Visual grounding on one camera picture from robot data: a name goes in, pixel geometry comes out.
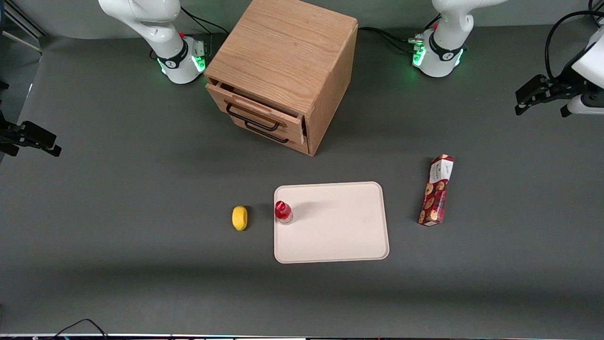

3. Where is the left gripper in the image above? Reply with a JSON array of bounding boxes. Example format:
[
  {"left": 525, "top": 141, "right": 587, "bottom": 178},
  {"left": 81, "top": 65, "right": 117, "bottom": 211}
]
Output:
[{"left": 514, "top": 74, "right": 604, "bottom": 118}]

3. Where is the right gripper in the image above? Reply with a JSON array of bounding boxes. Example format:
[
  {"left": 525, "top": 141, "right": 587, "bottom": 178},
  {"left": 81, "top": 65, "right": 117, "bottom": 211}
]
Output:
[{"left": 0, "top": 110, "right": 62, "bottom": 157}]

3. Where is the red cookie box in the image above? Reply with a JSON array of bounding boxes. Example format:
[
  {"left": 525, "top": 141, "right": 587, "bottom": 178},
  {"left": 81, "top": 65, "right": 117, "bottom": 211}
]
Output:
[{"left": 418, "top": 154, "right": 455, "bottom": 227}]

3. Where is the beige plastic tray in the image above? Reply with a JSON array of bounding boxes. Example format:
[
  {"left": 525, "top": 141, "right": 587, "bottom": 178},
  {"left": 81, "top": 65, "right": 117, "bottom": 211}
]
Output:
[{"left": 273, "top": 181, "right": 390, "bottom": 264}]

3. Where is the yellow lemon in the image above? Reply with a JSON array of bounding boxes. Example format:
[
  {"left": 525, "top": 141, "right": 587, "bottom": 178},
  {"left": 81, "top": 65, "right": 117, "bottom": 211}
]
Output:
[{"left": 232, "top": 205, "right": 249, "bottom": 231}]

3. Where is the wooden drawer, slightly open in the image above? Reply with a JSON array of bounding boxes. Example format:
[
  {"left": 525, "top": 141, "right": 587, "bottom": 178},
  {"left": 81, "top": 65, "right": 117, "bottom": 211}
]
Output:
[{"left": 206, "top": 78, "right": 306, "bottom": 145}]

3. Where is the wooden drawer, closed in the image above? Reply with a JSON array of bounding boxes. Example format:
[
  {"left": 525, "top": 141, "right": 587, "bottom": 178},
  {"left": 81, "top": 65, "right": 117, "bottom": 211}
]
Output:
[{"left": 231, "top": 116, "right": 310, "bottom": 156}]

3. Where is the wooden drawer cabinet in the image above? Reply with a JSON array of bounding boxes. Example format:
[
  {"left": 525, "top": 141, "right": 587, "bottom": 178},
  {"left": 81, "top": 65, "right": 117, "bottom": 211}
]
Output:
[{"left": 204, "top": 0, "right": 359, "bottom": 157}]

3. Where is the small bottle with red cap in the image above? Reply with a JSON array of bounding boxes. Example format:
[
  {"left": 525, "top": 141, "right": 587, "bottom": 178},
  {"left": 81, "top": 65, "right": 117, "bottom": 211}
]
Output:
[{"left": 275, "top": 200, "right": 294, "bottom": 225}]

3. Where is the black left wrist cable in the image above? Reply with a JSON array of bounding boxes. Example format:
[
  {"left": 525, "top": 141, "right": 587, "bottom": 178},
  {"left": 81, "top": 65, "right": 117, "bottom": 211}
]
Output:
[{"left": 545, "top": 10, "right": 604, "bottom": 85}]

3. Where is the metal frame rail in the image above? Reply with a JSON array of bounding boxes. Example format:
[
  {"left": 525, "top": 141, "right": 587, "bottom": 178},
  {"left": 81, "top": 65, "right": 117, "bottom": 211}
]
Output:
[{"left": 0, "top": 0, "right": 49, "bottom": 53}]

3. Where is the black left arm base cable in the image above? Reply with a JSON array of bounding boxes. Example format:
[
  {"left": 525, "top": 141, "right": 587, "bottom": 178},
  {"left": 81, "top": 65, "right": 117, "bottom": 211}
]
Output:
[{"left": 358, "top": 14, "right": 442, "bottom": 53}]

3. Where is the black arm base cable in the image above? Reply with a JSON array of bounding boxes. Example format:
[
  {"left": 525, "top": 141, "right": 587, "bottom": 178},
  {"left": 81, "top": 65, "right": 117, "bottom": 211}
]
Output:
[
  {"left": 358, "top": 14, "right": 442, "bottom": 53},
  {"left": 181, "top": 7, "right": 230, "bottom": 37}
]

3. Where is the thin black table edge cable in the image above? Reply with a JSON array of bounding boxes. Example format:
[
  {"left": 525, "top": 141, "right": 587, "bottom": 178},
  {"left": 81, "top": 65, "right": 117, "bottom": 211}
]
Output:
[{"left": 51, "top": 318, "right": 110, "bottom": 340}]

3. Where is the black metal drawer handle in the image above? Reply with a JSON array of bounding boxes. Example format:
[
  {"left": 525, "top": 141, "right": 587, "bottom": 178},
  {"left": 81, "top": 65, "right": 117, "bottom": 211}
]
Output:
[
  {"left": 244, "top": 120, "right": 290, "bottom": 144},
  {"left": 226, "top": 102, "right": 280, "bottom": 132}
]

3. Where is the black right arm base cable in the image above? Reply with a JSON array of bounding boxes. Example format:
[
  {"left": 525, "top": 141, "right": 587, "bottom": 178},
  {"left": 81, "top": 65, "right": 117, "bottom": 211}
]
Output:
[{"left": 181, "top": 7, "right": 230, "bottom": 37}]

